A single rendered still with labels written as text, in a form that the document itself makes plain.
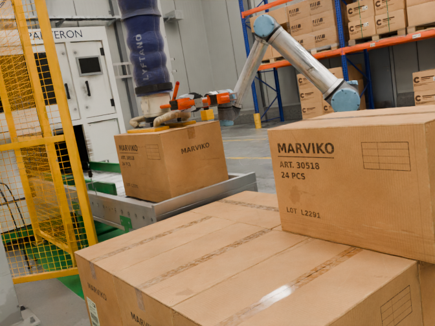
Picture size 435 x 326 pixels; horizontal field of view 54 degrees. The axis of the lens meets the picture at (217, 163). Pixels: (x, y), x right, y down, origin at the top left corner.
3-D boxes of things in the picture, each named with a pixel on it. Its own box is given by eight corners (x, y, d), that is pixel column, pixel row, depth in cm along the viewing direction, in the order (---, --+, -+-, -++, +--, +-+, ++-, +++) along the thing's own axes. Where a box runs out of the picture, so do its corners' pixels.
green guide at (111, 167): (90, 169, 434) (88, 161, 432) (100, 167, 440) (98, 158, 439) (173, 179, 307) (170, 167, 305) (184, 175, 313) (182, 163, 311)
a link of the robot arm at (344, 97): (365, 97, 242) (268, 8, 244) (367, 101, 226) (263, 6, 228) (345, 117, 248) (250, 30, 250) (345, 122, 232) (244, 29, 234)
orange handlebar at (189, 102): (133, 114, 278) (131, 108, 277) (171, 107, 296) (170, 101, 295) (222, 102, 205) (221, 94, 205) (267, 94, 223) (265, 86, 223)
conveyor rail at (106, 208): (36, 199, 403) (32, 180, 400) (41, 198, 406) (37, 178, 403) (158, 242, 219) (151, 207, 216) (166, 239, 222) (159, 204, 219)
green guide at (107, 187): (35, 183, 403) (33, 173, 401) (47, 180, 409) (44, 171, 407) (103, 200, 275) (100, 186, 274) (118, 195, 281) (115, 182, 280)
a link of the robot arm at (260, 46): (266, 13, 256) (223, 114, 280) (262, 11, 244) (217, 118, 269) (283, 21, 254) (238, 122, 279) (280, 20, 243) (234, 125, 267)
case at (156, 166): (125, 195, 278) (112, 135, 272) (177, 180, 302) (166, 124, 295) (173, 206, 230) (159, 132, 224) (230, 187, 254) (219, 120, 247)
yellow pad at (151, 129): (127, 133, 265) (125, 125, 264) (141, 130, 271) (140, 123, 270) (155, 132, 239) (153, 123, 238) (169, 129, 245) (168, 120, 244)
